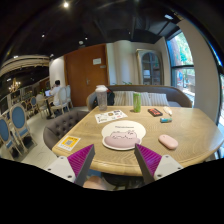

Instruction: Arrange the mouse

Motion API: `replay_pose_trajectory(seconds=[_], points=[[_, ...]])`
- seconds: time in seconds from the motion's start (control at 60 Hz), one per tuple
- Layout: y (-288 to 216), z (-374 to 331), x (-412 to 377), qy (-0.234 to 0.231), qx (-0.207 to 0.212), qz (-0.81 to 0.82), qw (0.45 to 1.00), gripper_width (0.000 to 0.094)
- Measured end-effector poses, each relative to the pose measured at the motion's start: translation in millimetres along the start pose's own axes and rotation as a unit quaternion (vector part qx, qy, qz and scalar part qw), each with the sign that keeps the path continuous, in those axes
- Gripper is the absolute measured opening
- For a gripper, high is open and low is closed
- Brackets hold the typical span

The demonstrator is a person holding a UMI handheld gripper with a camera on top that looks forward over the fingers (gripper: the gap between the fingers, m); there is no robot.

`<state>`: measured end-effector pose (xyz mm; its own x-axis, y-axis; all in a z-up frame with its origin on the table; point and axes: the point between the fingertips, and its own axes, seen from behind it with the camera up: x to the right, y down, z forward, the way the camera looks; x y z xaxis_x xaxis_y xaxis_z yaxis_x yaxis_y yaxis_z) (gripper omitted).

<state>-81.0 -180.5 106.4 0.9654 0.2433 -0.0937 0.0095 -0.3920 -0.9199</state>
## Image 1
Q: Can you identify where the brown sofa with cushions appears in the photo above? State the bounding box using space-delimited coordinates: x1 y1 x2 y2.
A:
86 84 194 110

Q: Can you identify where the cat mouse pad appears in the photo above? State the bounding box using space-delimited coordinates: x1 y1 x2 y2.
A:
101 120 146 150

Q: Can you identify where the clear shaker bottle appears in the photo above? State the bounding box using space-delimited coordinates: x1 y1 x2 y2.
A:
95 85 107 111

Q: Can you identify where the person in white shirt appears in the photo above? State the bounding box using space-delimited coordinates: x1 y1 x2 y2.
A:
50 80 61 106

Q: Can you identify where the grey tufted armchair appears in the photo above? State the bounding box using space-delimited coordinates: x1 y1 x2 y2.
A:
43 110 88 149

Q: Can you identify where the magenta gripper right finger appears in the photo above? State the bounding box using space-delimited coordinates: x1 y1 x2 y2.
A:
134 144 162 184

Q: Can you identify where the black red small box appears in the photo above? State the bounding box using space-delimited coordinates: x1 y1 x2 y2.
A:
148 108 163 117

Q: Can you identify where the black backpack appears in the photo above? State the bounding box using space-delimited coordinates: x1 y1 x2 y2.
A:
93 89 115 108

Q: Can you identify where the blue white chair near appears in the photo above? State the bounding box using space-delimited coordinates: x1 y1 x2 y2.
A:
10 103 36 152

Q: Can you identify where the white small object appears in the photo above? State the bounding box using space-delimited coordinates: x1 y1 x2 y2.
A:
163 106 172 116

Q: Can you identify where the yellow QR code sticker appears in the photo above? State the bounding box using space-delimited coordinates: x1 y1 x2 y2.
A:
57 136 80 151

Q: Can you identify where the blue white chair left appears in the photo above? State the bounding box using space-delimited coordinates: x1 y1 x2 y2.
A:
0 116 14 158

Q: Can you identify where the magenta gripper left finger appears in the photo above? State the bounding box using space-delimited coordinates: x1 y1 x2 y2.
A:
67 144 95 186

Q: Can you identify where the white arched cabinet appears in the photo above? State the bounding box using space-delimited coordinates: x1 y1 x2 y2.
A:
136 49 163 85

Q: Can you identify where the wooden door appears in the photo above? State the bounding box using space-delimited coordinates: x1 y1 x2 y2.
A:
64 44 108 106

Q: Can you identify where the white sticker sheet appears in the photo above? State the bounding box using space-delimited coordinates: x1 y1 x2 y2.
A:
95 110 126 124

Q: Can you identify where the blue white chair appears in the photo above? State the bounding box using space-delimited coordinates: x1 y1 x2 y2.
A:
10 103 36 152
0 116 14 158

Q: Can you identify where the pink computer mouse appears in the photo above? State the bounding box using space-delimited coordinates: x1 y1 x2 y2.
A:
158 134 178 150

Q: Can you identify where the chandelier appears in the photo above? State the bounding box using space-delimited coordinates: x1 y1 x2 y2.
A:
9 79 21 93

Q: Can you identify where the green tumbler cup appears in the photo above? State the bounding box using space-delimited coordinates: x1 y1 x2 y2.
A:
133 92 141 113

